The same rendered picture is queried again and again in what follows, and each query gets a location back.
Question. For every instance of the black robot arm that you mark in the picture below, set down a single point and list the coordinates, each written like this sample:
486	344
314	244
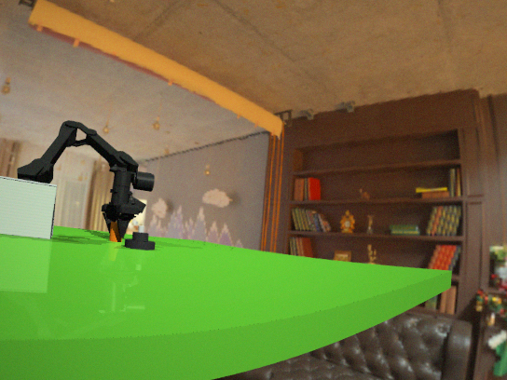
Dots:
121	164

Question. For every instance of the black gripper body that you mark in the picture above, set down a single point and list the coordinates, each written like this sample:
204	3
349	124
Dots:
119	202

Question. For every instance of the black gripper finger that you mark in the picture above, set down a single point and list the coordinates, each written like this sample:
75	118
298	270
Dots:
109	217
123	223

